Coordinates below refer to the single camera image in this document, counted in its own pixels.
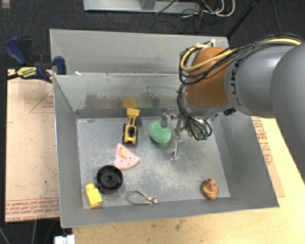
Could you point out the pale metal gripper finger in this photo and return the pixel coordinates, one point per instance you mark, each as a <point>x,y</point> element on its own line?
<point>164,121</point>
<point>178,144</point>

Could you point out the green sponge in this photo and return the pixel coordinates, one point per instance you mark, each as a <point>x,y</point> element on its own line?
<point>158,135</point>

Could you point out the grey metal bin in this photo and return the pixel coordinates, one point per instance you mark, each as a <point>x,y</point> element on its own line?
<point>157,169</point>

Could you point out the yellow toy loader truck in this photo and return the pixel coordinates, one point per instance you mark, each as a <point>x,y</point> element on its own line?
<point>130,132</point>

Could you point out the orange toy figure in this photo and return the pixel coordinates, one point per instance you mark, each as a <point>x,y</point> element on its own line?
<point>209,189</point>

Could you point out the pink toy watermelon slice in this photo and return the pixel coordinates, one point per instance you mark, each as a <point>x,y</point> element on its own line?
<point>124,160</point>

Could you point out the black round spool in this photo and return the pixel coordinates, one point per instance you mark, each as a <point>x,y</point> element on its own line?
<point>109,179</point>

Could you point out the yellow block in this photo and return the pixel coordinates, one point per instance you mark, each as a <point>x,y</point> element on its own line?
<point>93,196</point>

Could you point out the brown cardboard board, red print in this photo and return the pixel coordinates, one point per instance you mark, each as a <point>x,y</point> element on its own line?
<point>30,141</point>

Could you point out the black cylinder on white bracket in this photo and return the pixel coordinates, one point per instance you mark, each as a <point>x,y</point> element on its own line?
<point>229,111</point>

